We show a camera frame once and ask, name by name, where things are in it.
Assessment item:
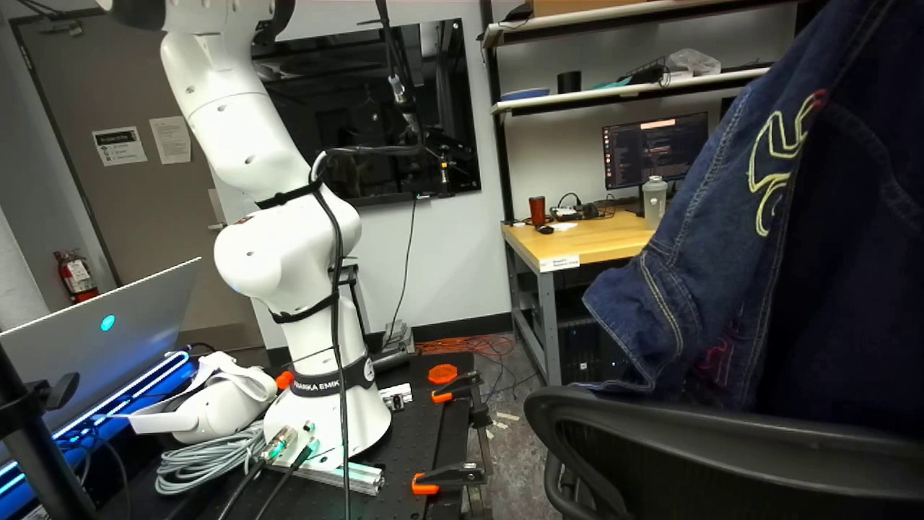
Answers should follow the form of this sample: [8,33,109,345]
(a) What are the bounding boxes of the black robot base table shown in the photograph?
[95,351,480,520]

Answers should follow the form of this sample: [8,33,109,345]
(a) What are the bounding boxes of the black mesh office chair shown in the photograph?
[522,385,924,520]

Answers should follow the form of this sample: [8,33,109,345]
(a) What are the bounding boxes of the red cup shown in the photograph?
[527,195,551,234]

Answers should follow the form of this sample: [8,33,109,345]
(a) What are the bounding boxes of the grey floor box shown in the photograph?
[369,322,421,375]

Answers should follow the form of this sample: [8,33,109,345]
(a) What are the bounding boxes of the orange round knob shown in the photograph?
[426,361,463,390]

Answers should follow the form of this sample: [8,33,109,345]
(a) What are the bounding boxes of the orange black bar clamp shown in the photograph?
[408,460,491,502]
[427,369,491,407]

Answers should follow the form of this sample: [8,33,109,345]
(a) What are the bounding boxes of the small white connector box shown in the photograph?
[379,381,420,413]

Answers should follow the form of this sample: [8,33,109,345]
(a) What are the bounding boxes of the black computer tower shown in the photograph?
[557,322,620,385]

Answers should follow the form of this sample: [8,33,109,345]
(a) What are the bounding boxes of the white plastic bottle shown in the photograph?
[641,174,672,228]

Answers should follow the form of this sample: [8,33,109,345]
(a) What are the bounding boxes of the monitor showing code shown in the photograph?
[600,108,714,195]

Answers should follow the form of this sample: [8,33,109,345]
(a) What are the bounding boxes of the grey metal shelf rack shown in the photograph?
[478,0,804,226]

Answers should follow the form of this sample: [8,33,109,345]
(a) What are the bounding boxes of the silver bar green lights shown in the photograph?
[251,420,387,501]

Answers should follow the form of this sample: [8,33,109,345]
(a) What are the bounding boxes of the white VR headset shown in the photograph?
[124,351,283,447]

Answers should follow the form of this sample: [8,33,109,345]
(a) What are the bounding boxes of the brown cardboard box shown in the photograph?
[532,0,658,17]

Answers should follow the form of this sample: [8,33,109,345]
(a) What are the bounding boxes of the white crumpled bag on shelf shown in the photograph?
[662,47,724,86]

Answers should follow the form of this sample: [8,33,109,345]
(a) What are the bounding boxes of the white plain paper sheet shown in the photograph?
[148,114,195,169]

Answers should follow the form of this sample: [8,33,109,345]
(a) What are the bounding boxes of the grey door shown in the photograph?
[13,2,254,333]

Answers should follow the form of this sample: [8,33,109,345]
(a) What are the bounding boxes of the white printed notice sheet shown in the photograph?
[89,125,150,171]

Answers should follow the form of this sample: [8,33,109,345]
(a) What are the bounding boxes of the silver laptop glowing logo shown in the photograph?
[0,254,205,436]

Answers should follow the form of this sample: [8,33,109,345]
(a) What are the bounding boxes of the red fire extinguisher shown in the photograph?
[53,248,101,303]

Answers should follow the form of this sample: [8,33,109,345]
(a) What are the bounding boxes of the black tripod stand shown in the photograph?
[0,345,101,520]

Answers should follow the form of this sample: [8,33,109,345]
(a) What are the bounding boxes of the wooden desk grey frame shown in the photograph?
[501,209,670,390]

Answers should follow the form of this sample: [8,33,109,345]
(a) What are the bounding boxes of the black wall screen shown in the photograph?
[251,17,486,209]

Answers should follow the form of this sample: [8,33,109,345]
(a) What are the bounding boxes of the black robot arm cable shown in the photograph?
[309,147,358,520]

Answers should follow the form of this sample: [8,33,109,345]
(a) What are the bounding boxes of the coiled white cable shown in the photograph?
[153,427,268,501]

